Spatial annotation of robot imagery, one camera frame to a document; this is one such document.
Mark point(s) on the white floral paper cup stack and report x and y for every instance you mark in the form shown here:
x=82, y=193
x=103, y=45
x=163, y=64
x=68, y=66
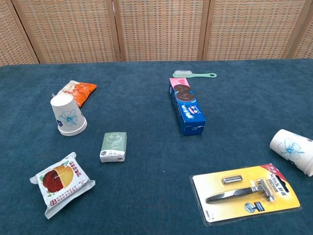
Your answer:
x=291, y=149
x=67, y=115

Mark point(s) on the blue cookie box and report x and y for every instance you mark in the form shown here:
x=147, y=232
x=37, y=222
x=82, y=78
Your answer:
x=188, y=110

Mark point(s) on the green tissue pack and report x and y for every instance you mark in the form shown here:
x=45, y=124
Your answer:
x=113, y=144

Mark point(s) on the green plastic brush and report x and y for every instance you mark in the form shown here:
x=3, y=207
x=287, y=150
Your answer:
x=182, y=73

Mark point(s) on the orange snack packet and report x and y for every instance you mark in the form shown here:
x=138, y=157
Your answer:
x=82, y=93

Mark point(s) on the blue table cloth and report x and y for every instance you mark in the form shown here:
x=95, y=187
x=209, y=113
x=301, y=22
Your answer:
x=146, y=200

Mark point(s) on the woven wooden screen panel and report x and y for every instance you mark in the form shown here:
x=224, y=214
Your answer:
x=161, y=29
x=68, y=29
x=249, y=29
x=305, y=41
x=12, y=36

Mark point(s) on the yellow razor blister pack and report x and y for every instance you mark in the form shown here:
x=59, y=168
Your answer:
x=244, y=193

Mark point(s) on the white pastry packet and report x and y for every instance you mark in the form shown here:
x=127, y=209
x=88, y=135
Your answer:
x=58, y=183

